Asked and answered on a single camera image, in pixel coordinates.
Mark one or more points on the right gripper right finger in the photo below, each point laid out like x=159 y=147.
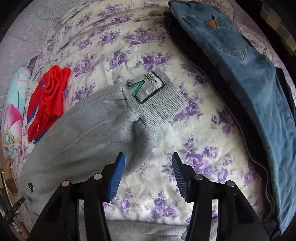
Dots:
x=236 y=218

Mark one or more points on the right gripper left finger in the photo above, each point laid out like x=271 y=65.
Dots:
x=59 y=220

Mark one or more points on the grey sweatpants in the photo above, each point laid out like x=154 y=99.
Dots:
x=117 y=119

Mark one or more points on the floral pink teal pillow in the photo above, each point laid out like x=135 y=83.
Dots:
x=12 y=122

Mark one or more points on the red blue sports shorts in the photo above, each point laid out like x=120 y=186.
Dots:
x=46 y=103

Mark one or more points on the blue denim jeans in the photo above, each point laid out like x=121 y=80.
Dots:
x=249 y=76

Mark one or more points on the purple floral bed quilt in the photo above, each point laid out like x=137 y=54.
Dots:
x=110 y=43

